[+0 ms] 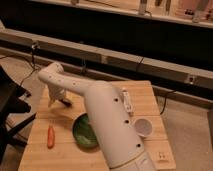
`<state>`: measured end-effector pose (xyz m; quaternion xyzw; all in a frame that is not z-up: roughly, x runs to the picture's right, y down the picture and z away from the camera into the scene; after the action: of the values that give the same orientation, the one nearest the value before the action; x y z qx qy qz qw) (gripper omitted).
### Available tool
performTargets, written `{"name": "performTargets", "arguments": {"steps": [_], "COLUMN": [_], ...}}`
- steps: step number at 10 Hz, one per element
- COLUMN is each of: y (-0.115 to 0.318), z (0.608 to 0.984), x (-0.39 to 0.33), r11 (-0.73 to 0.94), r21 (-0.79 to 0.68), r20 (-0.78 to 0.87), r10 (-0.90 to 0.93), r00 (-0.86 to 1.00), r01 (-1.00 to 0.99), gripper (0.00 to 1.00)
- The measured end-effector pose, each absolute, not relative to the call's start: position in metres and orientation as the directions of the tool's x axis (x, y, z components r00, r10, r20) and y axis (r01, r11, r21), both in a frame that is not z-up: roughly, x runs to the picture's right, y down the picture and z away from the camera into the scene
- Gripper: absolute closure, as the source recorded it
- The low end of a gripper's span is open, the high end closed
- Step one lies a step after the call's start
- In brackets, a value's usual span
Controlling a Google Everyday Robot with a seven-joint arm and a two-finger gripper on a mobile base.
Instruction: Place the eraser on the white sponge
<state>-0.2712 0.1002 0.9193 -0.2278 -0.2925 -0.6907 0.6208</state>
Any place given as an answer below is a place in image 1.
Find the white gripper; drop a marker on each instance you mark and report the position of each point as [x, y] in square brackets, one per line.
[56, 93]

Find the dark eraser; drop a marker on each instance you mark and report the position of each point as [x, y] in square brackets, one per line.
[66, 103]

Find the green bowl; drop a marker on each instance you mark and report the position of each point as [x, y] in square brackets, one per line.
[83, 132]

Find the orange carrot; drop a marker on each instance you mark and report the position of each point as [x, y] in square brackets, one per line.
[50, 137]

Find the black chair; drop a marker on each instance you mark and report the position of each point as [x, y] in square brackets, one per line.
[10, 102]

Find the white plastic cup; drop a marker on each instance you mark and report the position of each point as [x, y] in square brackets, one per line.
[143, 127]

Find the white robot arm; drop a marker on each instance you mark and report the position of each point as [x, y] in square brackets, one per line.
[121, 146]

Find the white remote controller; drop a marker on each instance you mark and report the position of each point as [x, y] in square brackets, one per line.
[127, 102]

